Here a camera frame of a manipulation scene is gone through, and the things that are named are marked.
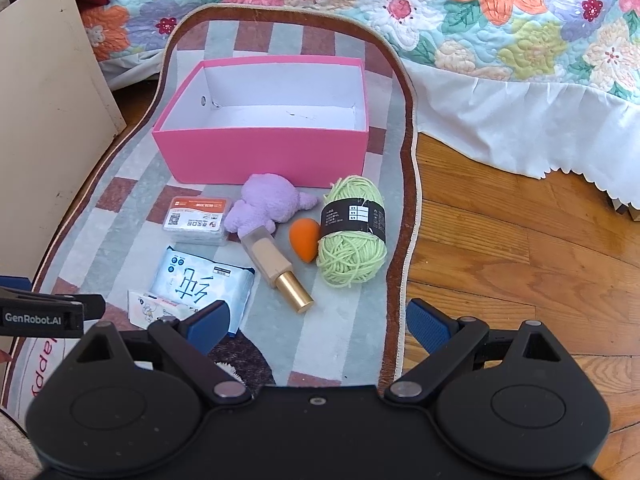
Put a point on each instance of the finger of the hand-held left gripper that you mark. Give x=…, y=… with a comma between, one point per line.
x=50, y=317

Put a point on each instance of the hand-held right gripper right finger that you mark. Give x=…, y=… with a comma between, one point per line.
x=427, y=327

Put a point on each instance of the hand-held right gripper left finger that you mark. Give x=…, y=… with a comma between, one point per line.
x=210, y=321

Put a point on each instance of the blue white wipes packet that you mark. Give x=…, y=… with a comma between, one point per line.
x=200, y=275

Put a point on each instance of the beige foundation bottle gold cap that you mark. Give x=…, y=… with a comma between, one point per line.
x=265, y=260

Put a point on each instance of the clear plastic box orange label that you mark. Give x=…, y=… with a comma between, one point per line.
x=195, y=220

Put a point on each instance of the green yarn ball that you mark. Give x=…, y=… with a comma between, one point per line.
x=350, y=260

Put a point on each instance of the pink cardboard box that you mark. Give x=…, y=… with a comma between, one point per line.
x=260, y=155

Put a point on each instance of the small white carton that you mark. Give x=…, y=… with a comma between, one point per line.
x=145, y=307

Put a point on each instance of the orange makeup sponge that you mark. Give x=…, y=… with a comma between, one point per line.
x=304, y=240

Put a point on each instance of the purple plush toy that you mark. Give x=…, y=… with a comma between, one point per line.
x=265, y=200

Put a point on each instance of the beige fuzzy cloth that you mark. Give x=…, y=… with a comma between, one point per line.
x=12, y=450

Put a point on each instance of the beige wooden board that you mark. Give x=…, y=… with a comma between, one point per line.
x=50, y=110

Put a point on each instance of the white bed skirt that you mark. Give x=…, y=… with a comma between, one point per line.
x=500, y=120

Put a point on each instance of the floral quilted bedspread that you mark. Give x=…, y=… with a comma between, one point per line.
x=450, y=10

